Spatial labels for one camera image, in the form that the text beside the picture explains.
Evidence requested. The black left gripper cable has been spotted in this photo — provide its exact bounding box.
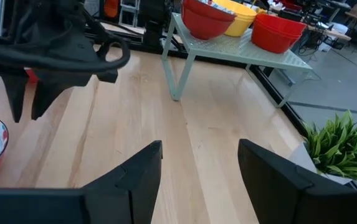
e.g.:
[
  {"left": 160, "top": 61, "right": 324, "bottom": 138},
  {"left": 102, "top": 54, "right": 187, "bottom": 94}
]
[{"left": 0, "top": 30, "right": 131, "bottom": 74}]

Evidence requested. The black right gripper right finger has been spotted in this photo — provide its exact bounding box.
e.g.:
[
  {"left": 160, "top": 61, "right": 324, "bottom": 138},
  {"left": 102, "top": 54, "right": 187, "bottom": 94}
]
[{"left": 238, "top": 138, "right": 357, "bottom": 224}]

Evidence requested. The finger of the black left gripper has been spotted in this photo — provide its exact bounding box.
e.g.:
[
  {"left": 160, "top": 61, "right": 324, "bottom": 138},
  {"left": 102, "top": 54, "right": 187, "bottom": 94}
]
[
  {"left": 31, "top": 69, "right": 119, "bottom": 121},
  {"left": 1, "top": 73, "right": 30, "bottom": 123}
]

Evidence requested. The wooden background desk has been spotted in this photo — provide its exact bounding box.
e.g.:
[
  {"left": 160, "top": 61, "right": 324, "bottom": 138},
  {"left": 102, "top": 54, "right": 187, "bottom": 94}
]
[{"left": 307, "top": 24, "right": 353, "bottom": 42}]

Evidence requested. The red plastic bowl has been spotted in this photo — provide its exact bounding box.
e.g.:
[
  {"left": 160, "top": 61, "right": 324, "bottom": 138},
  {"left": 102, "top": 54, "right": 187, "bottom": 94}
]
[
  {"left": 251, "top": 27, "right": 302, "bottom": 55},
  {"left": 255, "top": 12, "right": 308, "bottom": 35},
  {"left": 252, "top": 20, "right": 303, "bottom": 40}
]

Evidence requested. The green plant in white pot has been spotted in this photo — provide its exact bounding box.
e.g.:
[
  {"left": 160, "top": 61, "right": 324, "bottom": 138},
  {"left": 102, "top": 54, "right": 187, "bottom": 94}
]
[{"left": 288, "top": 110, "right": 357, "bottom": 187}]

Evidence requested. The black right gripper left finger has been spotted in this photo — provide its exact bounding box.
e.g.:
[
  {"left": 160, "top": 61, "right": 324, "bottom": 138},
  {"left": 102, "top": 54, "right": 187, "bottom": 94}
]
[{"left": 0, "top": 139, "right": 163, "bottom": 224}]

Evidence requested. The orange background object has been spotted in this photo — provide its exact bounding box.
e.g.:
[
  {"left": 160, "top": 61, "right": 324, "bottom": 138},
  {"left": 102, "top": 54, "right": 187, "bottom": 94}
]
[{"left": 103, "top": 0, "right": 120, "bottom": 19}]

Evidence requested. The pale green metal shelf rack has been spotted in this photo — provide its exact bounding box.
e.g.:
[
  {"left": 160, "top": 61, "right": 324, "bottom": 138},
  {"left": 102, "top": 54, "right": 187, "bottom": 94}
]
[{"left": 161, "top": 12, "right": 313, "bottom": 109}]

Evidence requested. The yellow plastic bowl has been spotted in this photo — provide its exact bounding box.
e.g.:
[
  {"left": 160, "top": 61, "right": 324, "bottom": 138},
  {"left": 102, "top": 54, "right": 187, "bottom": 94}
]
[
  {"left": 223, "top": 17, "right": 255, "bottom": 38},
  {"left": 212, "top": 0, "right": 258, "bottom": 22}
]

